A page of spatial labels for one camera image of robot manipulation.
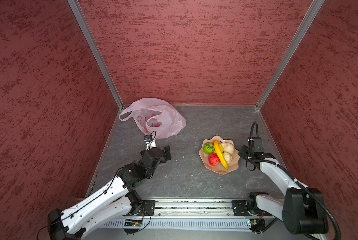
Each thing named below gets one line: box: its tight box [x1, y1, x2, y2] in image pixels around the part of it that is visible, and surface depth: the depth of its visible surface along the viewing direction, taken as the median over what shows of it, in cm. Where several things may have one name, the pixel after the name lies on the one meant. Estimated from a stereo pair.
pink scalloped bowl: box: [198, 135, 240, 175], surface depth 89 cm
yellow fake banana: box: [213, 140, 229, 170], surface depth 86 cm
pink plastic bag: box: [119, 98, 187, 139], surface depth 100 cm
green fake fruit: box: [203, 142, 215, 155], surface depth 89 cm
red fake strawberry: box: [209, 152, 221, 167], surface depth 87 cm
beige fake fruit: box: [222, 151, 233, 164], surface depth 88 cm
